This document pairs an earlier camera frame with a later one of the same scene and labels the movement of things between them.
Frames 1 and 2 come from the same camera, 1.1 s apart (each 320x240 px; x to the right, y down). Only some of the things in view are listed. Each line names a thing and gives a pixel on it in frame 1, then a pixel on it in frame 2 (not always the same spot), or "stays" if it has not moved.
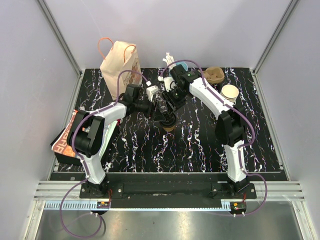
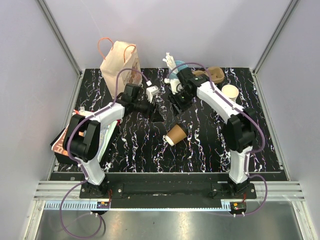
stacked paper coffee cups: (229, 92) stays
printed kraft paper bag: (122, 56) stays
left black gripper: (155, 114) stays
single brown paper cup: (169, 129) to (175, 135)
